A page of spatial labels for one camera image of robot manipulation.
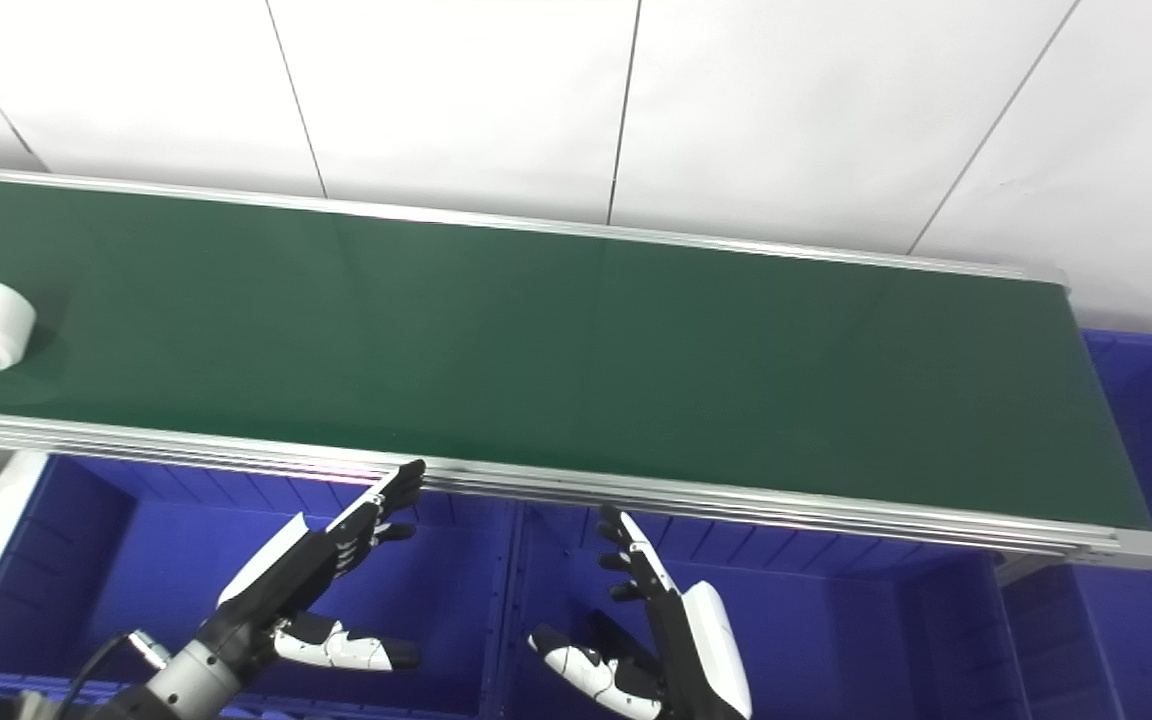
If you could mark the blue plastic bin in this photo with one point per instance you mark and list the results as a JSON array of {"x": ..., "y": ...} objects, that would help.
[
  {"x": 1136, "y": 520},
  {"x": 816, "y": 640},
  {"x": 216, "y": 580}
]

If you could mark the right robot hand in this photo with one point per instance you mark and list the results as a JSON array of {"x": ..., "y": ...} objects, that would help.
[{"x": 696, "y": 640}]

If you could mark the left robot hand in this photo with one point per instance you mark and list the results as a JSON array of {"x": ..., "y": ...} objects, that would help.
[{"x": 281, "y": 580}]

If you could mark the green conveyor belt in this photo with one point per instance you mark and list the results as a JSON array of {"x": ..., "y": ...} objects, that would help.
[{"x": 536, "y": 370}]

